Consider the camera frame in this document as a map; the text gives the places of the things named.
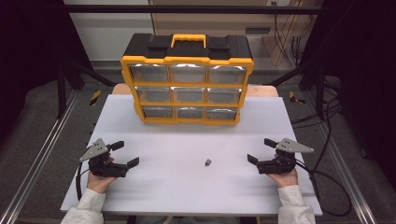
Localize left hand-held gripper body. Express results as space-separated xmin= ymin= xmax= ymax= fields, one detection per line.
xmin=78 ymin=137 xmax=129 ymax=178

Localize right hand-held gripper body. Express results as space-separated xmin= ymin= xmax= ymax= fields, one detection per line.
xmin=256 ymin=137 xmax=315 ymax=175

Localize clear plastic drawer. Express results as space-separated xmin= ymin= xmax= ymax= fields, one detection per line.
xmin=205 ymin=106 xmax=238 ymax=121

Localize yellow black organizer case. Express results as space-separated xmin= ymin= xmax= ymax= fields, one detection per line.
xmin=120 ymin=33 xmax=255 ymax=126

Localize person's right hand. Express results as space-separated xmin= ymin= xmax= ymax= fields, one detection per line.
xmin=267 ymin=164 xmax=299 ymax=189

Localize person's left hand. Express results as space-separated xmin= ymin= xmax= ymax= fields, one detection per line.
xmin=86 ymin=170 xmax=119 ymax=195

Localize black metal stand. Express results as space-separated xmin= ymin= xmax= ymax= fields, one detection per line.
xmin=266 ymin=58 xmax=327 ymax=121
xmin=56 ymin=58 xmax=117 ymax=119

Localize set of clear organizer bins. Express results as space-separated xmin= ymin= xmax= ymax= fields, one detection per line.
xmin=129 ymin=63 xmax=248 ymax=119

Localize black curtain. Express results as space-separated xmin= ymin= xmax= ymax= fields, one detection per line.
xmin=0 ymin=0 xmax=92 ymax=143
xmin=306 ymin=0 xmax=396 ymax=183

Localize black horizontal bar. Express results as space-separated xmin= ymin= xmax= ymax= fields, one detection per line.
xmin=64 ymin=4 xmax=325 ymax=15

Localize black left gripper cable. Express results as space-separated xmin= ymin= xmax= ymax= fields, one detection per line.
xmin=75 ymin=161 xmax=92 ymax=201

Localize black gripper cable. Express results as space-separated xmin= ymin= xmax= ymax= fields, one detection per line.
xmin=75 ymin=161 xmax=92 ymax=201
xmin=293 ymin=158 xmax=353 ymax=217

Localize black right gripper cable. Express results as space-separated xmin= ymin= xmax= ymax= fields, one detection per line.
xmin=293 ymin=158 xmax=353 ymax=217

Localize black floor cable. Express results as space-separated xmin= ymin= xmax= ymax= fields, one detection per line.
xmin=290 ymin=77 xmax=344 ymax=175

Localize aluminium floor rail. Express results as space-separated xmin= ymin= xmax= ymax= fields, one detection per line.
xmin=0 ymin=90 xmax=81 ymax=224
xmin=303 ymin=92 xmax=378 ymax=224

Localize hanging black cables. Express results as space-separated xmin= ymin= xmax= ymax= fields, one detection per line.
xmin=273 ymin=13 xmax=304 ymax=67

